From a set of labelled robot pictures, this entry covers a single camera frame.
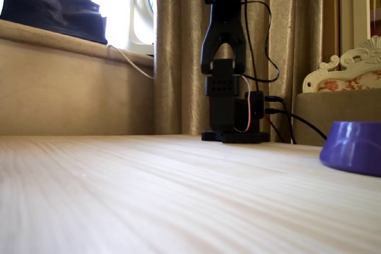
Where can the beige patterned curtain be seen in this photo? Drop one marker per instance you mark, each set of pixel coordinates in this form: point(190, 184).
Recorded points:
point(297, 13)

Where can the ornate white chair back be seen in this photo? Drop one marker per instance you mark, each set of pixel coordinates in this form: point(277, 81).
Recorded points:
point(351, 69)

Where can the white fan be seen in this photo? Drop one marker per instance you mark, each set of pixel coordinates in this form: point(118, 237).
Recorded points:
point(135, 28)

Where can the black fabric bag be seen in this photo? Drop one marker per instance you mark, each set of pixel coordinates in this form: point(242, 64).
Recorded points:
point(44, 13)

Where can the white wooden door frame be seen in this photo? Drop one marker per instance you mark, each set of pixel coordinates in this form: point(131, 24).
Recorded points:
point(354, 4)

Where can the beige sofa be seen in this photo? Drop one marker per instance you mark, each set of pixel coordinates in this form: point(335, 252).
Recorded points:
point(59, 93)

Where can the olive upholstered cushion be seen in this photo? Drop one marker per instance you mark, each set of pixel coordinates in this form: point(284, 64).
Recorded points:
point(315, 108)

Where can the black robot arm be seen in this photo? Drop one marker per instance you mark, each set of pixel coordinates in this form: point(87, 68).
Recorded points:
point(223, 22)

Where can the purple plastic bowl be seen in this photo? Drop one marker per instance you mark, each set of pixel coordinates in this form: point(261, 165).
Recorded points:
point(354, 150)

